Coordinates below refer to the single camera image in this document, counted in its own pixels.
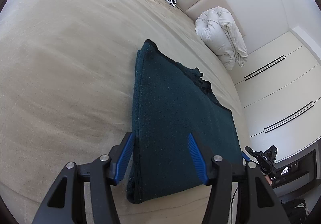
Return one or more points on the dark low tv cabinet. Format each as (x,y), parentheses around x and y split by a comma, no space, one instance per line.
(296,176)

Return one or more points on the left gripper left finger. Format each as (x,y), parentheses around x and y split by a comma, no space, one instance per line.
(119,159)

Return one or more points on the dark teal knit sweater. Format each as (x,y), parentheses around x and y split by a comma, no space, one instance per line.
(170,101)

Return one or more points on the white wardrobe with handles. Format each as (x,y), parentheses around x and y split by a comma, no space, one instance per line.
(279,90)

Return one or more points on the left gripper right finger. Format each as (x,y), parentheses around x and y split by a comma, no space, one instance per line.
(202,157)

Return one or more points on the beige bed cover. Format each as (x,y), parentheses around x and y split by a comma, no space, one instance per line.
(67,78)

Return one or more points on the folded white duvet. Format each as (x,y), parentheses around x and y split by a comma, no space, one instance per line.
(218,30)

